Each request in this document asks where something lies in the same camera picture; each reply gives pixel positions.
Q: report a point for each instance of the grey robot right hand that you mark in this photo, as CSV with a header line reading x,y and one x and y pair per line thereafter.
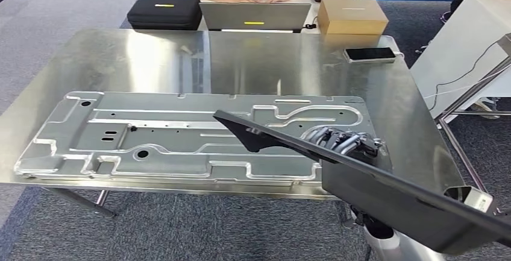
x,y
351,141

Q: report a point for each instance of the black plastic panel part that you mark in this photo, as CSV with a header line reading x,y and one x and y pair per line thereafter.
x,y
399,199

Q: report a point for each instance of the stainless steel workbench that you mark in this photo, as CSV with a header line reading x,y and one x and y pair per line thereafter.
x,y
259,63
471,99

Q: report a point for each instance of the black smartphone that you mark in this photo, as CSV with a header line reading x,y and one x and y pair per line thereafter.
x,y
369,54

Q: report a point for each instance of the brown cardboard box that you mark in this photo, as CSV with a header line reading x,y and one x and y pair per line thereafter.
x,y
351,17

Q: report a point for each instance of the white side panel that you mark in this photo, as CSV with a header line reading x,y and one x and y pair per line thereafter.
x,y
459,43

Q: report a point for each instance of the grey laptop computer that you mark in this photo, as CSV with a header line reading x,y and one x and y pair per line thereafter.
x,y
255,16

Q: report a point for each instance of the stamped sheet metal panel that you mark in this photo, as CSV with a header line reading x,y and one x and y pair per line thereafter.
x,y
159,139

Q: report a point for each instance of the black zippered carry case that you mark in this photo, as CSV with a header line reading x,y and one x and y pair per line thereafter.
x,y
164,13

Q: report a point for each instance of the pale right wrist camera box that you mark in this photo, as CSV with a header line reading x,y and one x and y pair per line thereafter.
x,y
475,199

